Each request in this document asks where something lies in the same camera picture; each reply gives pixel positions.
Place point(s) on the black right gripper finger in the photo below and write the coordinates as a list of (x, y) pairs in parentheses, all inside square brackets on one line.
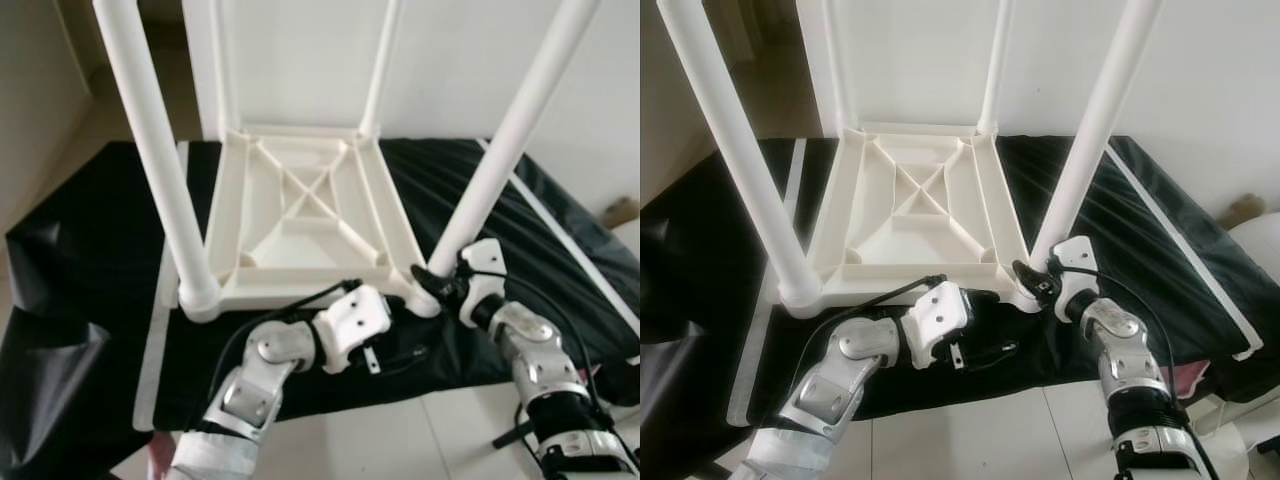
[(1028, 275), (428, 278)]

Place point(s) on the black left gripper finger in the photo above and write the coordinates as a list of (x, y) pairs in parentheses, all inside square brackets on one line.
[(983, 297)]

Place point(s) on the white plastic table top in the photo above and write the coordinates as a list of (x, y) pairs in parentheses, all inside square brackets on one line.
[(300, 220), (900, 215)]

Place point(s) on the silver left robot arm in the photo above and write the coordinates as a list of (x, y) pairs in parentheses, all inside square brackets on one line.
[(255, 385), (835, 380)]

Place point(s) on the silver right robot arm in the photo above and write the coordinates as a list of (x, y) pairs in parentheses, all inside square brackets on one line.
[(545, 370), (1135, 365)]

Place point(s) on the black tablecloth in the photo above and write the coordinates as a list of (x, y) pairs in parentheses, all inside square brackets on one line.
[(570, 310), (1170, 300)]

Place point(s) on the white tape strip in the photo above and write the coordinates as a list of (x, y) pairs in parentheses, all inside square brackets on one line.
[(155, 330), (760, 320), (570, 240), (1185, 250)]

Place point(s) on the black metal table leg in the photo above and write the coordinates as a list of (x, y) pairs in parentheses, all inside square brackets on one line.
[(514, 437)]

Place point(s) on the pink rounded object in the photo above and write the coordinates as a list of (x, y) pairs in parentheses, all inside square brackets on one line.
[(158, 455), (1196, 380)]

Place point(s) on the brown wooden object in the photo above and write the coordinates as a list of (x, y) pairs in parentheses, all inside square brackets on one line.
[(623, 210)]

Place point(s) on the white rounded object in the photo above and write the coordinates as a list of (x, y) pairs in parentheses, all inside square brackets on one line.
[(1258, 248)]

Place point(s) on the white floor fan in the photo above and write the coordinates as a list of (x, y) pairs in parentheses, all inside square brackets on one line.
[(1240, 445)]

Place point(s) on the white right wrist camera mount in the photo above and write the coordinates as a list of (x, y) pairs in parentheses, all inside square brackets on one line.
[(485, 275), (1078, 270)]

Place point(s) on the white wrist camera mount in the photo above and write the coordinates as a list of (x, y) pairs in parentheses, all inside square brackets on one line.
[(485, 275), (937, 317), (355, 320), (1078, 270)]

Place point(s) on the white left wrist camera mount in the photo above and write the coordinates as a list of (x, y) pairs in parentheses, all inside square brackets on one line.
[(355, 320), (937, 317)]

